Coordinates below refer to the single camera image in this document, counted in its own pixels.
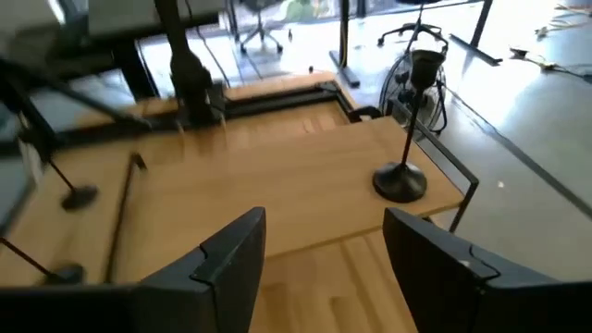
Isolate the black office chair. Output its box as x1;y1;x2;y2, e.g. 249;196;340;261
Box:
376;0;450;47

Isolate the black floor fan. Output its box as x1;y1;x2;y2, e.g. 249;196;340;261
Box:
377;43;449;135

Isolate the black table clamp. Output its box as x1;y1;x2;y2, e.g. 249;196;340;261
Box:
349;105;383;124

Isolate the wooden shelf black metal frame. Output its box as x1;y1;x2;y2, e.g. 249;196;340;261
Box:
104;99;481;284

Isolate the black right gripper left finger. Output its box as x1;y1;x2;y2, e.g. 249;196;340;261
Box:
0;206;268;333

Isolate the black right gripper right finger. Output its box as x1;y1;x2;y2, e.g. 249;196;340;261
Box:
382;206;592;333

